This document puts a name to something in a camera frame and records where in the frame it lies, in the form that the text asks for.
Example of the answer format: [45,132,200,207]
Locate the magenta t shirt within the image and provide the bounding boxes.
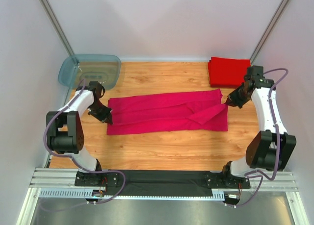
[106,89,228,135]

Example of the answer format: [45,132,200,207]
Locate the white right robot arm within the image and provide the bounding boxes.
[225,66,296,180]

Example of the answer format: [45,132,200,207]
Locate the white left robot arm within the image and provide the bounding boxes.
[43,80,113,173]

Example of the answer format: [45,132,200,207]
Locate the folded red t shirt stack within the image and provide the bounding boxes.
[208,57,251,88]

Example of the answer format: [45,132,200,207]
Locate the translucent teal plastic bin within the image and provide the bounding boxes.
[58,54,121,90]

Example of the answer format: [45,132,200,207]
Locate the black cloth strip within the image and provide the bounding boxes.
[119,170,212,197]

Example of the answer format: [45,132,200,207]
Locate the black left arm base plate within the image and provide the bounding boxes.
[74,171,123,187]

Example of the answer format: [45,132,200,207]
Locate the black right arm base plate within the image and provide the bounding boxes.
[205,172,251,189]

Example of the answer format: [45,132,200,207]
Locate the white slotted cable duct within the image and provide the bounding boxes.
[39,188,225,201]

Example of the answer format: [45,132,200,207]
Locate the aluminium mounting rail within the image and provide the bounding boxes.
[29,168,81,188]

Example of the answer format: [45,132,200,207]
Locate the right aluminium corner post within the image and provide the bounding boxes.
[250,0,291,63]

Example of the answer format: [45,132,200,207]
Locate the aluminium corner post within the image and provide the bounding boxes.
[250,0,291,63]
[39,0,75,56]

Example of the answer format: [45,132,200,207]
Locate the left aluminium corner post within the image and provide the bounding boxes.
[39,0,75,56]

